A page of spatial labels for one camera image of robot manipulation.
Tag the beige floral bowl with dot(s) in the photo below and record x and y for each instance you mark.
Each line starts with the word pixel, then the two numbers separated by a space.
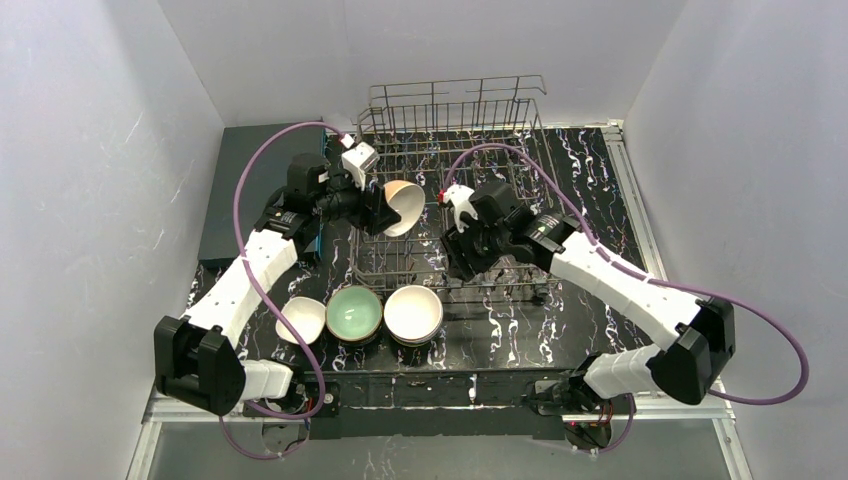
pixel 407 199

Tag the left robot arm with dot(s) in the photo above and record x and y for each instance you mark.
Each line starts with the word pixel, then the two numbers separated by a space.
pixel 195 354

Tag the grey wire dish rack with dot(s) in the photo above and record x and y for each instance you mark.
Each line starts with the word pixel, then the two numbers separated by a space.
pixel 452 137

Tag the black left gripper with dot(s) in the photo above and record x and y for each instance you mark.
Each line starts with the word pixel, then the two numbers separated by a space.
pixel 370 211

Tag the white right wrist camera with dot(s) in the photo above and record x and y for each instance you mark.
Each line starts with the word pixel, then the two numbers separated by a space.
pixel 458 199

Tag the orange rimmed white bowl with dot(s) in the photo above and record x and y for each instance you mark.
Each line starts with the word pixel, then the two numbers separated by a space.
pixel 413 314

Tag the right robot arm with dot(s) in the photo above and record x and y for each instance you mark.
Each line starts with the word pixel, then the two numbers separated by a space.
pixel 692 338

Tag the celadon green bowl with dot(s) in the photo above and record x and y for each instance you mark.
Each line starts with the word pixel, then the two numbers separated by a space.
pixel 354 314

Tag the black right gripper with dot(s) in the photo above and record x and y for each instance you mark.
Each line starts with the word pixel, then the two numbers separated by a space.
pixel 468 245

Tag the white square bowl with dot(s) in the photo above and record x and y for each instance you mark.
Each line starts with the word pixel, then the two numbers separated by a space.
pixel 307 316

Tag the dark grey flat box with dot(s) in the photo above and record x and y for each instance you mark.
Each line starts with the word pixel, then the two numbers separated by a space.
pixel 218 246

